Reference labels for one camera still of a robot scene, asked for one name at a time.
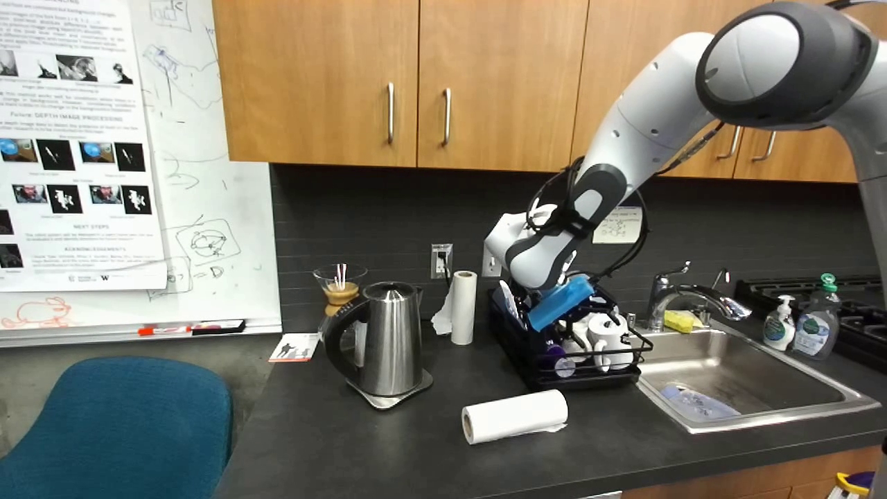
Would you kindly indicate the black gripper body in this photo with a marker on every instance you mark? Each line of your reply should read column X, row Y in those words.
column 570, row 332

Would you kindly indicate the stainless steel sink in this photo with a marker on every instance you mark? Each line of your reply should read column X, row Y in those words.
column 739, row 369

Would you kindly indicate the pale plastic utensil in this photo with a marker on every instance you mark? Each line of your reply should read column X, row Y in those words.
column 510, row 306

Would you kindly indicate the stainless steel electric kettle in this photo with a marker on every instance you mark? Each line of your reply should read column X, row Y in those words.
column 388, row 337

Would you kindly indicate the glass pour-over coffee maker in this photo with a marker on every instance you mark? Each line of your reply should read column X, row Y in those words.
column 338, row 293

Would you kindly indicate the kettle base plate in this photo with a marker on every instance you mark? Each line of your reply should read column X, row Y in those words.
column 396, row 401

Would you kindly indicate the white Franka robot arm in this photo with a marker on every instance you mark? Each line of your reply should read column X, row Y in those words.
column 667, row 102

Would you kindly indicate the wooden lower cabinet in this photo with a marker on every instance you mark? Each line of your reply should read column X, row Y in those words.
column 739, row 482

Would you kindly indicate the white research poster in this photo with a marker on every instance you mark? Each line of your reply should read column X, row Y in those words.
column 72, row 139

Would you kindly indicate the plain white mug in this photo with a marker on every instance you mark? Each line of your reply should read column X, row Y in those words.
column 584, row 329

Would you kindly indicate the red whiteboard marker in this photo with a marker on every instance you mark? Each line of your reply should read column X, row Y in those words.
column 165, row 332

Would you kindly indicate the dish soap bottle green cap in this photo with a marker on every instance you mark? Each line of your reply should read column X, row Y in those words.
column 815, row 329

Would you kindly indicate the wooden upper cabinet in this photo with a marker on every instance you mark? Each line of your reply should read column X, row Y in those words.
column 313, row 84

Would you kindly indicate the yellow sponge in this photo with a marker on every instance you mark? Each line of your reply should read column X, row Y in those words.
column 682, row 322

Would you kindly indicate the small white red card box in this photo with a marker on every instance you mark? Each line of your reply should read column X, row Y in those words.
column 295, row 349

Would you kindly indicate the white paper towel roll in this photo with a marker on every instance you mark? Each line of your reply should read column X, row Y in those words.
column 514, row 418
column 464, row 308

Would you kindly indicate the black whiteboard marker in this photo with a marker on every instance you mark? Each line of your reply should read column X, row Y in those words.
column 218, row 326

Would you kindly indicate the blue chair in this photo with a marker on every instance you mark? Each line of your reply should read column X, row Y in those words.
column 112, row 434

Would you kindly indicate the whiteboard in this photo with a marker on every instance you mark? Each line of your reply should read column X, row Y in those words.
column 223, row 185

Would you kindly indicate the chrome sink faucet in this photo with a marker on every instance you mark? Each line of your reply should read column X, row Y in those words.
column 681, row 299

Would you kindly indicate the purple cup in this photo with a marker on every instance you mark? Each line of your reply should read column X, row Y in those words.
column 553, row 351

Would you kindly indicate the yellow purple plastic object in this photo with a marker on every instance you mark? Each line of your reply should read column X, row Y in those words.
column 851, row 487

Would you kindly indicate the white wall outlet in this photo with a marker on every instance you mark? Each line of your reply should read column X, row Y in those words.
column 441, row 261

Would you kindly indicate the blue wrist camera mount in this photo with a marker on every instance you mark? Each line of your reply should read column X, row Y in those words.
column 560, row 303

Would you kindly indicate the clear hand soap pump bottle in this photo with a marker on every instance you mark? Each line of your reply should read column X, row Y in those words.
column 780, row 329

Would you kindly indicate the wooden cabinet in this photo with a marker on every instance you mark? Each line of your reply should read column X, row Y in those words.
column 313, row 84
column 739, row 482

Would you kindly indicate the wide white wall plate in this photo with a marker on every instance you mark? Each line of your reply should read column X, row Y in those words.
column 624, row 231

